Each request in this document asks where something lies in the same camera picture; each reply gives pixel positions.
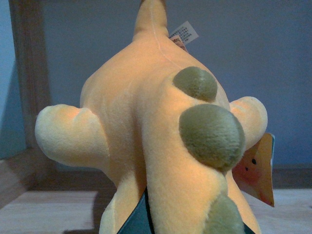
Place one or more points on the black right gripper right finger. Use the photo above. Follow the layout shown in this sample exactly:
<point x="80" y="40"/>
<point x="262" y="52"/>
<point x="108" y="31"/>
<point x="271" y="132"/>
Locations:
<point x="248" y="230"/>

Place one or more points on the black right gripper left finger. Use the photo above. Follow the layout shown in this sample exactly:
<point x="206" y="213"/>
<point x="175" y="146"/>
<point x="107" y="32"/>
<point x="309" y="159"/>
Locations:
<point x="140" y="220"/>

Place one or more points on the orange plush dinosaur toy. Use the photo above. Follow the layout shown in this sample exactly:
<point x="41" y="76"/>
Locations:
<point x="159" y="125"/>

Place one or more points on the orange cardboard hang tag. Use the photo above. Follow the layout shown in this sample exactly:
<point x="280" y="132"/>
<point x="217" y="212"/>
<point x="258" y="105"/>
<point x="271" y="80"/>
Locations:
<point x="253" y="174"/>

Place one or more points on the white sewn care label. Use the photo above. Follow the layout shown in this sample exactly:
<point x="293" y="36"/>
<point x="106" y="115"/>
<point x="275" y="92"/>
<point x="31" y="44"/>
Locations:
<point x="183" y="35"/>

